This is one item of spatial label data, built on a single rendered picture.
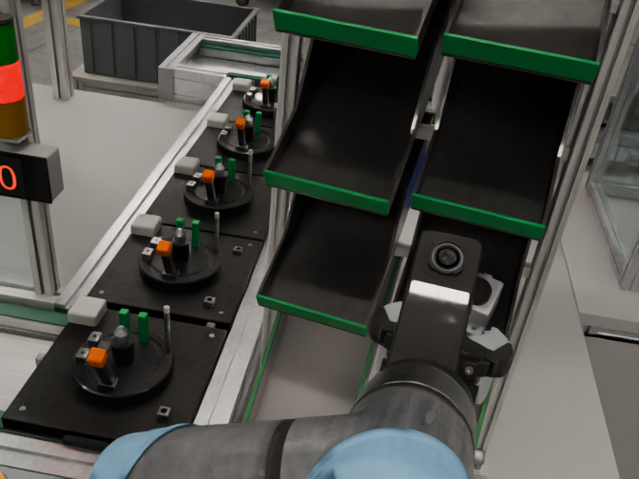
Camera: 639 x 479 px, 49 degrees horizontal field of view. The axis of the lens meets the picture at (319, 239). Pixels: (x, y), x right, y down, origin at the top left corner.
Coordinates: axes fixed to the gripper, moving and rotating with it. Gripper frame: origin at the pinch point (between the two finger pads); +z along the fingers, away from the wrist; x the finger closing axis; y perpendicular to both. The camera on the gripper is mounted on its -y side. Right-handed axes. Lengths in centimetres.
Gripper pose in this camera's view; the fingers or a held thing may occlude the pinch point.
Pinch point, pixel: (447, 317)
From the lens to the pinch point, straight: 63.9
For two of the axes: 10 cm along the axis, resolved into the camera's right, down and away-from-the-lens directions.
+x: 9.4, 2.5, -2.1
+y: -2.2, 9.6, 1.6
